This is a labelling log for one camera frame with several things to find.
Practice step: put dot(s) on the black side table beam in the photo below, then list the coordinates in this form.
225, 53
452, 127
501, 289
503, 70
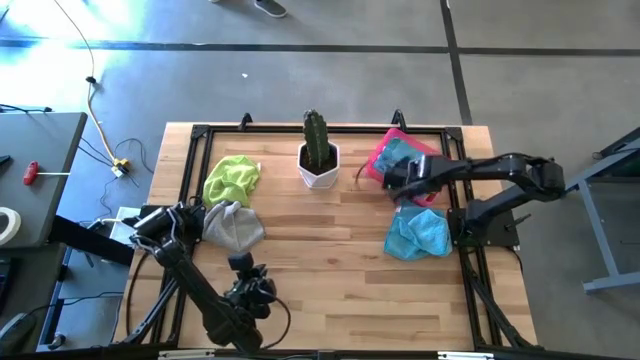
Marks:
90, 240

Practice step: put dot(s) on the lime microfiber towel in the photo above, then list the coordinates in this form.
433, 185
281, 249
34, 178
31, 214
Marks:
230, 180

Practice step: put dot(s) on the white power supply box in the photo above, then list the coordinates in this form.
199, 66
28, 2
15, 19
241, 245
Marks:
117, 230

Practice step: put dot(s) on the person's feet in shoes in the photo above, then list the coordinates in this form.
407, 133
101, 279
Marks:
270, 7

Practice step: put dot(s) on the black aluminium table frame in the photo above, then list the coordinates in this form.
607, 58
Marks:
325, 129

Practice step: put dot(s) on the grey metal trolley frame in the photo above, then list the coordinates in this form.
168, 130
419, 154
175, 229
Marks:
597, 235

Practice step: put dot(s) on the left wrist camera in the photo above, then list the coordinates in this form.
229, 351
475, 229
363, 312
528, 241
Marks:
241, 261

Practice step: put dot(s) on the yellow white power plug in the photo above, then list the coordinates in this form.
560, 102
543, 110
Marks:
120, 167

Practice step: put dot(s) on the dark grey side table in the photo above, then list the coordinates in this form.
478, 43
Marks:
45, 150

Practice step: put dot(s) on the white faceted plant pot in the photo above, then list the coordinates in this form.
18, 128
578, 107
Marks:
320, 181

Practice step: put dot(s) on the green cactus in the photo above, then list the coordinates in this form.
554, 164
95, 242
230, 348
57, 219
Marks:
316, 140

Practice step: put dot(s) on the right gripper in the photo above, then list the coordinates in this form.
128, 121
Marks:
420, 175

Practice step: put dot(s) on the blue microfiber towel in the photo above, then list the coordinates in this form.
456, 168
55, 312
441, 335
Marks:
395, 152
417, 232

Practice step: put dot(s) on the pink plastic bin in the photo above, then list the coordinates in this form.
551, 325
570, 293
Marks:
382, 151

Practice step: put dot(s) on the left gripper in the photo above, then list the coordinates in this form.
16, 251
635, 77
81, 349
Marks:
250, 295

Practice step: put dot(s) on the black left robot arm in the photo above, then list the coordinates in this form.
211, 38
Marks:
200, 295

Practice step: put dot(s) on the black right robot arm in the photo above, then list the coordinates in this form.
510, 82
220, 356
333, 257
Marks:
500, 167

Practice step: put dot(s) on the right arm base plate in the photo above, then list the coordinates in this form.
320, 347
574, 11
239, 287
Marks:
500, 230

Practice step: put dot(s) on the white tape roll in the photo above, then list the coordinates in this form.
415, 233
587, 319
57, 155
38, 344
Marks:
16, 225

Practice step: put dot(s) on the grey microfiber towel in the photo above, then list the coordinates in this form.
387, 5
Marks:
232, 227

